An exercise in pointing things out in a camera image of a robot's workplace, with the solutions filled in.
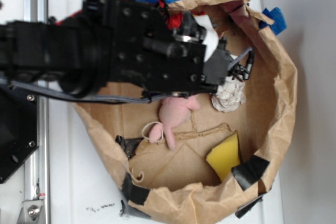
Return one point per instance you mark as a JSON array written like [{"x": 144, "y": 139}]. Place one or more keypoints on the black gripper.
[{"x": 144, "y": 51}]

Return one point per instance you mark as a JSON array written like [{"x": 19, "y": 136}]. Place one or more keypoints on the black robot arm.
[{"x": 71, "y": 53}]

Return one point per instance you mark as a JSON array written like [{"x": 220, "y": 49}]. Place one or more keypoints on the pink plush toy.
[{"x": 172, "y": 113}]

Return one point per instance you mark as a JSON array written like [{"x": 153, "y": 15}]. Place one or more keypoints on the crumpled white paper ball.
[{"x": 229, "y": 96}]

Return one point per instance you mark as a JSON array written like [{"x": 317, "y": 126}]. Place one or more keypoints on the yellow sponge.
[{"x": 224, "y": 156}]

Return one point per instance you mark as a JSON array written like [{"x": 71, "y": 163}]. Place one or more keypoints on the blue tape piece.
[{"x": 277, "y": 16}]

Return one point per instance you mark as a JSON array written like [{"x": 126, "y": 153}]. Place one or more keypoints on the brown paper bag tray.
[{"x": 183, "y": 187}]

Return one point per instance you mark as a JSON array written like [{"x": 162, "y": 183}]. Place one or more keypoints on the black tape right corner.
[{"x": 135, "y": 194}]

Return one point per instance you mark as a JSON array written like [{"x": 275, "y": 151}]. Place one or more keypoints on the black tape corner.
[
  {"x": 247, "y": 174},
  {"x": 135, "y": 194}
]

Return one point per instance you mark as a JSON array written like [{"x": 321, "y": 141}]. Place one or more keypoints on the black tape left corner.
[{"x": 247, "y": 174}]

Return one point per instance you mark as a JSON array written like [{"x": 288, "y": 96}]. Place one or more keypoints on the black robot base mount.
[{"x": 18, "y": 129}]

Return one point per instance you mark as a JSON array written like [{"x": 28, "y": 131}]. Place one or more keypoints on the aluminium frame rail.
[{"x": 36, "y": 207}]

